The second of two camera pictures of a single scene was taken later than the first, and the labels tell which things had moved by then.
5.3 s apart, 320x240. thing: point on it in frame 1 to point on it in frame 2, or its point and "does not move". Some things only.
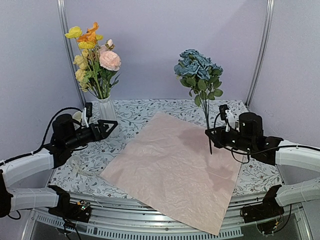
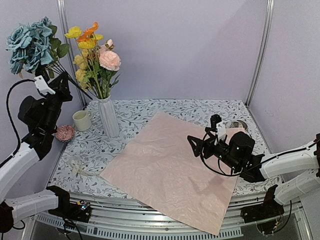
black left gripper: (102, 130) to (63, 88)
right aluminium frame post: (262, 53) does not move
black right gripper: (217, 143) to (200, 143)
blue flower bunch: (195, 70) to (34, 45)
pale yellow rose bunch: (81, 73) does not move
